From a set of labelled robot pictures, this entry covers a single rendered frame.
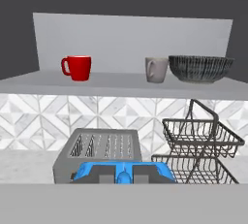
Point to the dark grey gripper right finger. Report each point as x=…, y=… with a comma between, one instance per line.
x=144, y=173

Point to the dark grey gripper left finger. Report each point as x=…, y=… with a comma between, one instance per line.
x=103, y=173

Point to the pale grey mug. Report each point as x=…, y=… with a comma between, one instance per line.
x=157, y=69

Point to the red mug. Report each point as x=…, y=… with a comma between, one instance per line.
x=79, y=67

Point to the dark striped bowl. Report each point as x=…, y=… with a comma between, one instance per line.
x=200, y=69

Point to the grey open wall cabinet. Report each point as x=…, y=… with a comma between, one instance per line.
x=129, y=34

